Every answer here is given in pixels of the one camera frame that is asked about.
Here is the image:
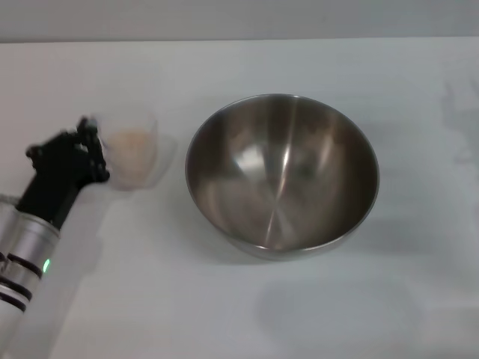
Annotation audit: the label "clear plastic measuring cup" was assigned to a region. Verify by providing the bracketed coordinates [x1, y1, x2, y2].
[91, 111, 178, 193]

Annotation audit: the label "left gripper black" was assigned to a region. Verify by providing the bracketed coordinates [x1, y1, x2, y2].
[16, 116, 112, 231]

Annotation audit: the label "stainless steel mixing bowl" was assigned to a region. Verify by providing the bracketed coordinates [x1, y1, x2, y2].
[184, 93, 381, 262]

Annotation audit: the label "white rice grains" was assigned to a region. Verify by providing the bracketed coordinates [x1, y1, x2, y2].
[104, 126, 157, 177]

